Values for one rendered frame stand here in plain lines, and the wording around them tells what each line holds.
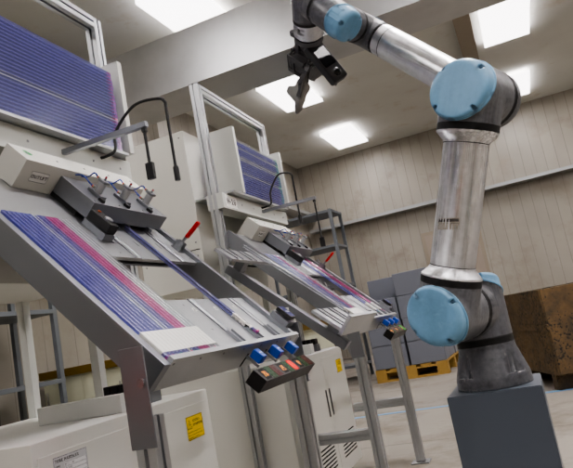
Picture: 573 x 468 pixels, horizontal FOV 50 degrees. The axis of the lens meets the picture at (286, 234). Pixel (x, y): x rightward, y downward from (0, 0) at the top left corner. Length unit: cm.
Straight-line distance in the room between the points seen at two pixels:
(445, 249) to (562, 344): 348
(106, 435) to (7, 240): 48
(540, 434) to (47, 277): 98
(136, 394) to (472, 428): 65
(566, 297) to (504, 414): 338
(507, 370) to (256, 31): 477
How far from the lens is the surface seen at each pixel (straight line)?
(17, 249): 132
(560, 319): 462
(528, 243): 1246
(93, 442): 145
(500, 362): 131
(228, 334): 146
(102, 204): 165
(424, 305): 118
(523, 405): 129
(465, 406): 130
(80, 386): 539
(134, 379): 110
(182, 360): 116
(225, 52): 581
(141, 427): 110
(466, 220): 118
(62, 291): 124
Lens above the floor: 73
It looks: 9 degrees up
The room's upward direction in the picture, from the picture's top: 11 degrees counter-clockwise
